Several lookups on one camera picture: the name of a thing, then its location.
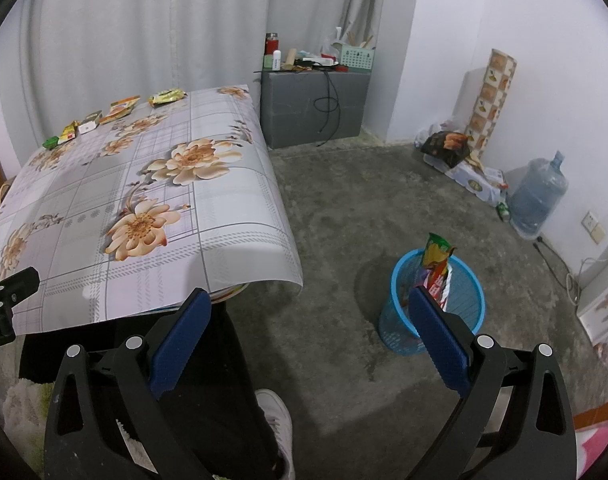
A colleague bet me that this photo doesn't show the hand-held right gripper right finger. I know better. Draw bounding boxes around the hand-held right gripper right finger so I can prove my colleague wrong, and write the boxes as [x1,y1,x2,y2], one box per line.
[407,286,577,480]

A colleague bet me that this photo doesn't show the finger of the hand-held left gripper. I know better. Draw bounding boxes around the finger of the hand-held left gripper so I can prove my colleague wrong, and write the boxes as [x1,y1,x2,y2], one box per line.
[0,267,41,311]

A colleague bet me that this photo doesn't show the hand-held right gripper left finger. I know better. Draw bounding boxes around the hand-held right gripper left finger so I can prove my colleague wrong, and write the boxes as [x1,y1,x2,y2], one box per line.
[44,288,213,480]

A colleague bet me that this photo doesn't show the blue plastic basket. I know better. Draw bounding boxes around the blue plastic basket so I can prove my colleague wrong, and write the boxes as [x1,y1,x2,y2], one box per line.
[378,249,486,357]

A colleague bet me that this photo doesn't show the red orange snack packet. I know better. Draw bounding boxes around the red orange snack packet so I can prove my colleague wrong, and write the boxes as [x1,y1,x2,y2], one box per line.
[421,232,457,307]

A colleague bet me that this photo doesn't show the person's black pants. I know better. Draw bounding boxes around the person's black pants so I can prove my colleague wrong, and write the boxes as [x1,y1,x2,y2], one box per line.
[19,300,285,480]

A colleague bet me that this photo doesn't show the white fluffy cloth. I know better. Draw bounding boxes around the white fluffy cloth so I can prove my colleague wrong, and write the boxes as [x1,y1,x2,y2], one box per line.
[0,380,56,480]

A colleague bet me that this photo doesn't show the person's white shoe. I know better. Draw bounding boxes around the person's white shoe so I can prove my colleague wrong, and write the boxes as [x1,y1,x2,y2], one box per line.
[254,388,296,480]

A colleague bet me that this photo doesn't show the white printed carton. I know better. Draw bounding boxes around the white printed carton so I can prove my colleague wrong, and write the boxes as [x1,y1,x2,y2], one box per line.
[424,152,509,206]

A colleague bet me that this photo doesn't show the white water dispenser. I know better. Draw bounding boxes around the white water dispenser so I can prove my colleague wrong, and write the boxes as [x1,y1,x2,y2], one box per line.
[577,254,608,346]

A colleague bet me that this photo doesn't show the blue water jug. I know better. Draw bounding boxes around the blue water jug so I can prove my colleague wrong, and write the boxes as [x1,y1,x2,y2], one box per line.
[508,151,570,239]

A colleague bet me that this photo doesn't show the gold snack packet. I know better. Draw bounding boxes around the gold snack packet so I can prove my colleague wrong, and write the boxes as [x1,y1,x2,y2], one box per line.
[77,111,104,136]

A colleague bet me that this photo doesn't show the black snack bag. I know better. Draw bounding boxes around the black snack bag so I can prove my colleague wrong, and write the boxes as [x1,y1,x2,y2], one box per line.
[420,131,472,167]

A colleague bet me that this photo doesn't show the pink cloth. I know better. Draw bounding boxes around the pink cloth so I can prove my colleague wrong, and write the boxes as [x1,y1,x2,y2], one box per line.
[572,395,608,480]

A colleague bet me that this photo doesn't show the crumpled clear plastic bag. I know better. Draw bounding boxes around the crumpled clear plastic bag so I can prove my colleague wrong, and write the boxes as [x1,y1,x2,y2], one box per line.
[415,119,467,149]

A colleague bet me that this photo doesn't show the white board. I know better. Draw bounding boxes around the white board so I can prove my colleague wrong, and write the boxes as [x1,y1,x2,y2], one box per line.
[454,70,487,134]

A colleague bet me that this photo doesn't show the patterned rolled mat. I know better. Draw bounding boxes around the patterned rolled mat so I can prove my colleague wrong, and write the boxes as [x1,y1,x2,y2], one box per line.
[468,49,518,159]

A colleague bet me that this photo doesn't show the grey cabinet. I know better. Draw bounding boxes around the grey cabinet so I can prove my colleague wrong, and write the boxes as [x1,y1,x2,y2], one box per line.
[260,67,373,150]

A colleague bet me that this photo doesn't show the mint storage basket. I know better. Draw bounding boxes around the mint storage basket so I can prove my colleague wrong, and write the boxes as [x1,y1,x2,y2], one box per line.
[340,45,376,71]

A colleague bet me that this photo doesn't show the white curtain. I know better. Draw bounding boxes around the white curtain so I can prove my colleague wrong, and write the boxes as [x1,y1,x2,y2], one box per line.
[0,0,390,161]

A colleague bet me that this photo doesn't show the white plastic bag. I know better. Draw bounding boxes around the white plastic bag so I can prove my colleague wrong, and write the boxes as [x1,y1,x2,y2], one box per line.
[320,26,346,59]

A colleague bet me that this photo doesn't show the black power cord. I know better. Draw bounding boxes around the black power cord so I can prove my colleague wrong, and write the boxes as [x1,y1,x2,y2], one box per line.
[532,240,580,291]

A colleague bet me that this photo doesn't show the white cable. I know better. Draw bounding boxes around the white cable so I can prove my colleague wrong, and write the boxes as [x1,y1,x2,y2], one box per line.
[566,257,608,306]

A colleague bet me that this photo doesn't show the wall outlet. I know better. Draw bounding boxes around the wall outlet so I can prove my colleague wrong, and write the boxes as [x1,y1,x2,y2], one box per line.
[582,210,607,245]

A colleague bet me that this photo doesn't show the black looped cable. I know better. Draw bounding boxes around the black looped cable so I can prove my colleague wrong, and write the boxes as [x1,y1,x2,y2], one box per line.
[313,67,341,146]

